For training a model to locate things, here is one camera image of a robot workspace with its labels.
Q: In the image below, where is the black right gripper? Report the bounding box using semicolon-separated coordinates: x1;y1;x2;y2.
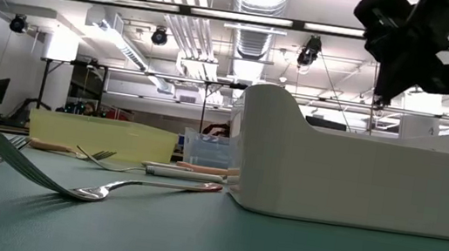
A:
358;12;447;104

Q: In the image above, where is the white plastic bin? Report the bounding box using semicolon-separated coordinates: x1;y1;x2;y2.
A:
224;79;449;241

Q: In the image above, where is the translucent yellow plastic bin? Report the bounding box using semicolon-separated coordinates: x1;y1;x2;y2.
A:
25;107;180;169

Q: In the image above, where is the black ceiling-hung lamp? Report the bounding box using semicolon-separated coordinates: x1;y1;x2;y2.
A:
8;12;31;35
296;32;324;69
374;93;392;109
150;25;170;48

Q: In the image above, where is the black bar with light strips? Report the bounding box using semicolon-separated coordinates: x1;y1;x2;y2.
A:
67;0;449;54

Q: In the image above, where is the black flat screen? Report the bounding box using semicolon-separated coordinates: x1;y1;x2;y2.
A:
303;115;349;132

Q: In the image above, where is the person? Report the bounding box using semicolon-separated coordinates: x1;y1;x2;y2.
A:
81;100;99;118

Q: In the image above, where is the clear plastic bin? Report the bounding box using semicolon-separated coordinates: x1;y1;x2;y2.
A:
180;126;239;172

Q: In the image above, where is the white ceiling air duct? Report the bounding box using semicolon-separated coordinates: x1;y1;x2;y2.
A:
76;4;186;96

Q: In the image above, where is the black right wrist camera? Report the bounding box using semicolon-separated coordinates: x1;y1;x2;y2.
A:
347;0;402;64

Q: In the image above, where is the black background rig frame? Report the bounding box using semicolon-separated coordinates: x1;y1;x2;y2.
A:
34;54;242;139

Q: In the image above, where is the silver corrugated ventilation duct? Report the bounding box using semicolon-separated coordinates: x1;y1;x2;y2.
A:
218;0;292;85

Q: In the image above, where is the fork with red handle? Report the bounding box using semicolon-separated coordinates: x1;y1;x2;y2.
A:
0;130;228;220

